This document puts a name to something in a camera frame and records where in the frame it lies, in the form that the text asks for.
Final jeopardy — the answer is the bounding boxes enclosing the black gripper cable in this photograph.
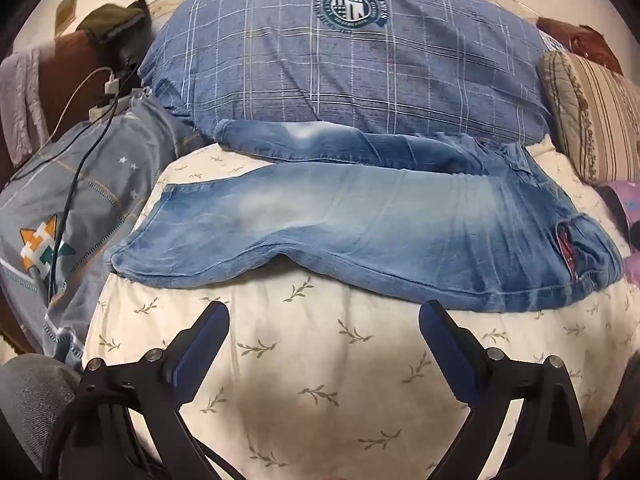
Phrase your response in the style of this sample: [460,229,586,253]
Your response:
[50,390,246,480]

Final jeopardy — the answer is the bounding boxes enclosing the blue denim pants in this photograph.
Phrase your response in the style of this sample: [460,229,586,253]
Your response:
[110,119,625,313]

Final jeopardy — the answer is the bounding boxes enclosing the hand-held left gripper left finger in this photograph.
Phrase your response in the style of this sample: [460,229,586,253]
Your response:
[60,301,246,480]

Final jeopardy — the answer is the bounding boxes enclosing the white leaf-print blanket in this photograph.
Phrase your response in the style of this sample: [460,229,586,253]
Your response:
[82,137,640,480]

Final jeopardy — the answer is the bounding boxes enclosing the thin black cable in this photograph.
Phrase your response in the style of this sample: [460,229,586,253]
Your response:
[45,60,138,306]

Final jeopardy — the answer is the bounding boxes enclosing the white power strip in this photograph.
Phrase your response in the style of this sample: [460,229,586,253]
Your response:
[89,94,132,122]

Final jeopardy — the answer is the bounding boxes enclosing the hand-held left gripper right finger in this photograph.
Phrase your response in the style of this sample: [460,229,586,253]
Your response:
[419,300,591,480]

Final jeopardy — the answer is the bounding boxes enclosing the lavender towel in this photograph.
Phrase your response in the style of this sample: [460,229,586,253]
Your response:
[0,45,51,166]

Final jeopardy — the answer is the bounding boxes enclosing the green cloth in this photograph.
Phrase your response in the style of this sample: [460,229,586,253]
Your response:
[75,0,151,43]

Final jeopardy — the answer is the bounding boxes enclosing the dark red pillow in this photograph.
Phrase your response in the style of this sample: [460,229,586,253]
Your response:
[536,17,623,76]

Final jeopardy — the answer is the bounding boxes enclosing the grey-blue star-print sheet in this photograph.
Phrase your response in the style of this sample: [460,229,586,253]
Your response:
[0,95,206,366]

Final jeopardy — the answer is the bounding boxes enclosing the striped beige pillow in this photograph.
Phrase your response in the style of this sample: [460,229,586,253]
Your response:
[537,50,640,186]

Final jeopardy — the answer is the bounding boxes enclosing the purple cloth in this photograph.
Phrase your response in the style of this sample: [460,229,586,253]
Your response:
[597,180,640,286]

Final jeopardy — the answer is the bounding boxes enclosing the person's grey trouser leg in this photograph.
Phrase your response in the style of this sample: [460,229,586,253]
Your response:
[0,352,83,471]

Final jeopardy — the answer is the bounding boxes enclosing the brown headboard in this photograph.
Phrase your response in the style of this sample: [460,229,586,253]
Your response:
[0,30,126,181]

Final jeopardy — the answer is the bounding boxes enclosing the wall picture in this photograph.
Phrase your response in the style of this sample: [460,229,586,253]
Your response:
[54,0,84,28]

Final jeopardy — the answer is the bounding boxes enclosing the blue plaid pillow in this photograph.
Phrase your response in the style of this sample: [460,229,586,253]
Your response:
[137,0,553,146]

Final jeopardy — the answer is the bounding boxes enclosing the white charging cable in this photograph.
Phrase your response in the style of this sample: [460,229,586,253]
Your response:
[47,66,118,146]

